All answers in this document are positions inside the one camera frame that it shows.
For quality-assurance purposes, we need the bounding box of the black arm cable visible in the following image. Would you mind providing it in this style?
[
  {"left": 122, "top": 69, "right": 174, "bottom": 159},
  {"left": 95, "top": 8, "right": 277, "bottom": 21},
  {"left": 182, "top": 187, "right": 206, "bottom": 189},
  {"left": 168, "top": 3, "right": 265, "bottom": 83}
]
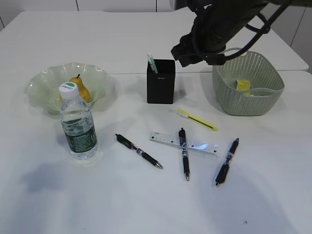
[{"left": 204, "top": 0, "right": 293, "bottom": 65}]

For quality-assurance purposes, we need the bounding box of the blue black pen right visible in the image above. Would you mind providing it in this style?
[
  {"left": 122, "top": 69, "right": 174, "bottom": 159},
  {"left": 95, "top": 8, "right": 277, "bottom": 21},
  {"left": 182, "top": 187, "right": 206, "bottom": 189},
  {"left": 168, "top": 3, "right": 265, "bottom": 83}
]
[{"left": 215, "top": 138, "right": 239, "bottom": 187}]

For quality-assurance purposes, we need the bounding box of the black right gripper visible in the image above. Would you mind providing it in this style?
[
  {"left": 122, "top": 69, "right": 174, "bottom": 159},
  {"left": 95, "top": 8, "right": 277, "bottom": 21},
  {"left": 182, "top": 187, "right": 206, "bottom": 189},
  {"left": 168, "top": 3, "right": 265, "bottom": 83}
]
[{"left": 171, "top": 34, "right": 226, "bottom": 67}]

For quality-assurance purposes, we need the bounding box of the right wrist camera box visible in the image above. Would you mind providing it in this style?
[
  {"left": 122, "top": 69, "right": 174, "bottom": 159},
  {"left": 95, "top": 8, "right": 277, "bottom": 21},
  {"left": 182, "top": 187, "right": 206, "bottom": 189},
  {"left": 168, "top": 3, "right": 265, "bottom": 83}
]
[{"left": 169, "top": 0, "right": 193, "bottom": 11}]

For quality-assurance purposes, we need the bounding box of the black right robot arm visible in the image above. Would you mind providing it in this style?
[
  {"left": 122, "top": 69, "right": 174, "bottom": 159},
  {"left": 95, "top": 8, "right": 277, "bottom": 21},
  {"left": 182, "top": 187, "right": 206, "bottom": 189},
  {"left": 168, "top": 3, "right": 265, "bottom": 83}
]
[{"left": 170, "top": 0, "right": 312, "bottom": 67}]

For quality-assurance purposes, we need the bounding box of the clear plastic ruler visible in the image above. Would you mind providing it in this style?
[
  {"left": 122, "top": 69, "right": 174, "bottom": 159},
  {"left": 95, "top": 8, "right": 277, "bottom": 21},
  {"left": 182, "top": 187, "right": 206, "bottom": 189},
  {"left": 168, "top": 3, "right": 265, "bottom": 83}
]
[{"left": 149, "top": 132, "right": 218, "bottom": 155}]

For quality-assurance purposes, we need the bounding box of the yellow pear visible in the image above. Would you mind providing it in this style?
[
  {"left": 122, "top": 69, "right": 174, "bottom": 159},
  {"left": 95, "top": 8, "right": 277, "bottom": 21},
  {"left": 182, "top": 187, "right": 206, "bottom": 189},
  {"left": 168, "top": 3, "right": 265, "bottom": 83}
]
[{"left": 59, "top": 74, "right": 91, "bottom": 103}]

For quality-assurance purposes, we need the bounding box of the black square pen holder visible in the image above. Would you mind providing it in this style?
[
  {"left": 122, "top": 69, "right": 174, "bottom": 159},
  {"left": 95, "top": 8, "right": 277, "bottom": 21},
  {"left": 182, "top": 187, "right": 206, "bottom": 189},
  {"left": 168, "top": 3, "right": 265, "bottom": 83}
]
[{"left": 146, "top": 59, "right": 176, "bottom": 104}]

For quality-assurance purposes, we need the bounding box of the green woven plastic basket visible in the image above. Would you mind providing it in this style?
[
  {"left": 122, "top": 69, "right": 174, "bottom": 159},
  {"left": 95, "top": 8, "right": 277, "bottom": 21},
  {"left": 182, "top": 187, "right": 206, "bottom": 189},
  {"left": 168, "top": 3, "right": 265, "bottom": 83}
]
[{"left": 213, "top": 51, "right": 285, "bottom": 117}]

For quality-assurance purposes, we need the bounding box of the teal utility knife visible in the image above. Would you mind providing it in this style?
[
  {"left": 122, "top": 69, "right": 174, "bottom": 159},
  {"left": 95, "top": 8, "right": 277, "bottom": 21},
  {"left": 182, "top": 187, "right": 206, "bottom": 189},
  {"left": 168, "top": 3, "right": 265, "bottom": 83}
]
[{"left": 147, "top": 54, "right": 158, "bottom": 74}]

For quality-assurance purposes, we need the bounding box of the green wavy glass plate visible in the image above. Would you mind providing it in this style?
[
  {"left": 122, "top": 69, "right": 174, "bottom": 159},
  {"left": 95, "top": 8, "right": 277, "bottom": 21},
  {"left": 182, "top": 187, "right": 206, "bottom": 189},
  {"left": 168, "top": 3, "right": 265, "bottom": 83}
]
[{"left": 24, "top": 62, "right": 112, "bottom": 113}]

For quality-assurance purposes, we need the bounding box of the yellow utility knife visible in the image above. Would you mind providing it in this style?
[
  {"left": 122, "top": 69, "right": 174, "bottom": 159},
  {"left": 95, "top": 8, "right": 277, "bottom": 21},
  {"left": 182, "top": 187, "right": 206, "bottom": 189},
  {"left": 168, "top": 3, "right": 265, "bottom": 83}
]
[{"left": 172, "top": 109, "right": 218, "bottom": 132}]

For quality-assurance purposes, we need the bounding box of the black pen middle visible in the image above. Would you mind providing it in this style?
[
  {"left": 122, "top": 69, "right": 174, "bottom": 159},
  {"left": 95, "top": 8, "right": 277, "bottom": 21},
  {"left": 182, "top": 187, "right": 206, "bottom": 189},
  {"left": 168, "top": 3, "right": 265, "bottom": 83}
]
[{"left": 178, "top": 128, "right": 190, "bottom": 181}]

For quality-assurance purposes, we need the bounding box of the clear plastic water bottle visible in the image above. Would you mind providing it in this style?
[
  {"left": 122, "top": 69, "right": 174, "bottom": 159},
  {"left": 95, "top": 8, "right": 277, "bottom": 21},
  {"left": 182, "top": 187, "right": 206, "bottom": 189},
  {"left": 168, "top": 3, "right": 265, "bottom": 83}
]
[{"left": 60, "top": 92, "right": 98, "bottom": 160}]

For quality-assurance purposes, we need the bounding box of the black pen left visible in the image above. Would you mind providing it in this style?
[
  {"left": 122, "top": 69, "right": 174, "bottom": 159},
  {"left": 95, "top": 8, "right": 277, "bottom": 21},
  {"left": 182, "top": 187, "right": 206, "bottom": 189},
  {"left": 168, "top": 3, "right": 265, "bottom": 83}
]
[{"left": 115, "top": 134, "right": 163, "bottom": 169}]

